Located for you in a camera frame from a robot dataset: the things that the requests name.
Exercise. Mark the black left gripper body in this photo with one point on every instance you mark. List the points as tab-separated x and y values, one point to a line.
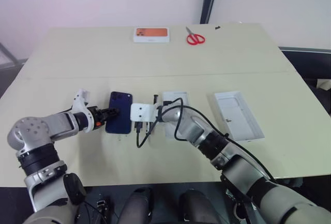
97	116

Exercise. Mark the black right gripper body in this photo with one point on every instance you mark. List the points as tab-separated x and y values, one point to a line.
147	126

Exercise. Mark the dark blue smartphone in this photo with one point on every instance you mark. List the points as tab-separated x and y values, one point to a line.
121	124

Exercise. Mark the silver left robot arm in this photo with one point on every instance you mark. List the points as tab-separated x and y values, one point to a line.
31	131

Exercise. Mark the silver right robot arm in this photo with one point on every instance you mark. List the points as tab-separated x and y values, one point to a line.
232	162

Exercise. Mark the white phone box base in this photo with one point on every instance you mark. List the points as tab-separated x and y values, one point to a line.
175	96

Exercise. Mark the white box with orange print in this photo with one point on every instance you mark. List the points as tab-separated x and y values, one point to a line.
152	34

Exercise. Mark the white phone box lid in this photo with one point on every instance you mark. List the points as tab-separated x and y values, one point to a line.
240	120

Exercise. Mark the dark rounded shape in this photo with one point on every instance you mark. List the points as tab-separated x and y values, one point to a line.
194	206
139	206

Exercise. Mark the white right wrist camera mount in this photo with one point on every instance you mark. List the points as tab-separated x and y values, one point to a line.
142	111

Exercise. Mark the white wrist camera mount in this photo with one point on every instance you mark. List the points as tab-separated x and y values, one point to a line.
78	103
142	111

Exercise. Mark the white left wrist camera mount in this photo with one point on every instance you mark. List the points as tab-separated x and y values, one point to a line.
78	103

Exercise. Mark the grey metal frame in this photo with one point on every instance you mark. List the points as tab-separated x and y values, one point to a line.
6	56

